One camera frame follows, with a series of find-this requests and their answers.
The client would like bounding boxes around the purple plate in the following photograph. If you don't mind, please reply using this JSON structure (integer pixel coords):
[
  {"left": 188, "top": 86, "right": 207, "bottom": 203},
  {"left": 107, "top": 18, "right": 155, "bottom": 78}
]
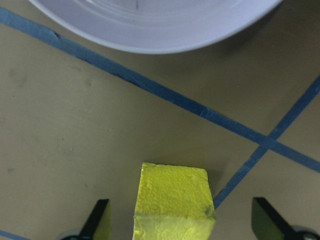
[{"left": 28, "top": 0, "right": 284, "bottom": 55}]

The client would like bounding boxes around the yellow foam block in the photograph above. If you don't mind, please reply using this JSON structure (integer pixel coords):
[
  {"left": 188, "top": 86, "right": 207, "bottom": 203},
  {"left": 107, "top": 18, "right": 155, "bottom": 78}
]
[{"left": 132, "top": 161, "right": 217, "bottom": 240}]

